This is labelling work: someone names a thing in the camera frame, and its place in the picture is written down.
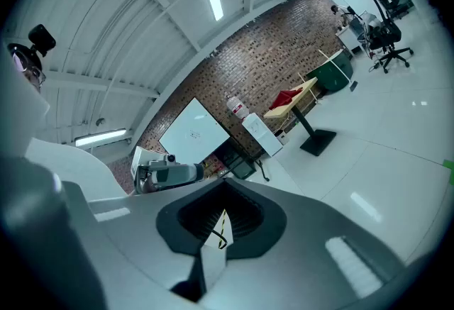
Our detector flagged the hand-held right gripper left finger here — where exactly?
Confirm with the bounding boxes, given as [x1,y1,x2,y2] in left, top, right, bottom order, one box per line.
[88,177,228,302]

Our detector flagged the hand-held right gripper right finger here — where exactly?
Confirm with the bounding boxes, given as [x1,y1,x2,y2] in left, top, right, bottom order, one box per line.
[219,177,405,302]

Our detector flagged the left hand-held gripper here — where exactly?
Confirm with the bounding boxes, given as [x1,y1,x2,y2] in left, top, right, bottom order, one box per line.
[131,145,207,196]

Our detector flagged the red cloth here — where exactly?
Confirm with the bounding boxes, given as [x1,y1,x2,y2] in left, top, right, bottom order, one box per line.
[268,87,305,111]

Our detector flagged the black shelf cabinet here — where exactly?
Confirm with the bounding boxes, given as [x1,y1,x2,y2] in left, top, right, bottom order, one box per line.
[204,140,257,181]

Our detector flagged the whiteboard with black stand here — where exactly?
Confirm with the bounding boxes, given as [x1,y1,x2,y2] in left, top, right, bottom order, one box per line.
[158,97,271,182]

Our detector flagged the yellow black striped tape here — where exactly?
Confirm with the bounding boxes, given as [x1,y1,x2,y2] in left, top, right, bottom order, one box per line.
[211,208,228,250]

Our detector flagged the white water dispenser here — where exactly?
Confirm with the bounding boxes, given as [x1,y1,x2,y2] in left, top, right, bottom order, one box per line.
[242,112,284,157]

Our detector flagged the large clear water bottle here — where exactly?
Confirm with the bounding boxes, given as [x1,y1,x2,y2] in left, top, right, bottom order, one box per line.
[226,95,250,121]

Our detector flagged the white flat mop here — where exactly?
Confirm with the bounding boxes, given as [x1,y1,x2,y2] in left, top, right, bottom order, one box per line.
[297,71,322,104]

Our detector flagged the dark green barrel white top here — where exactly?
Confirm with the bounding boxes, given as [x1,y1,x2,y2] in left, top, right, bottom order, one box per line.
[305,48,355,93]

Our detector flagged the person's head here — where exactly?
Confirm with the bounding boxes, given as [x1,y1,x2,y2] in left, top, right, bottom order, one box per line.
[6,43,48,94]

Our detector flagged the eyeglasses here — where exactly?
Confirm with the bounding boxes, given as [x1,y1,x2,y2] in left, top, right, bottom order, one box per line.
[13,49,47,88]

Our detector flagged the white desk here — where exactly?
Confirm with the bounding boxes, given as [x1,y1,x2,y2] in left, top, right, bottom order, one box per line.
[336,10,379,58]

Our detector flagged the black office chair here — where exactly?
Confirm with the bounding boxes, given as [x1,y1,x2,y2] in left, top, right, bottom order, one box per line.
[361,0,415,74]

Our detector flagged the white-handled broom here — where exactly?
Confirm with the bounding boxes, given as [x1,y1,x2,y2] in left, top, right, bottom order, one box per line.
[318,48,359,92]

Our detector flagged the black head-mounted camera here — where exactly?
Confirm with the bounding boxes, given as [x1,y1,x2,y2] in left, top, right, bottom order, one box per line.
[28,23,57,57]

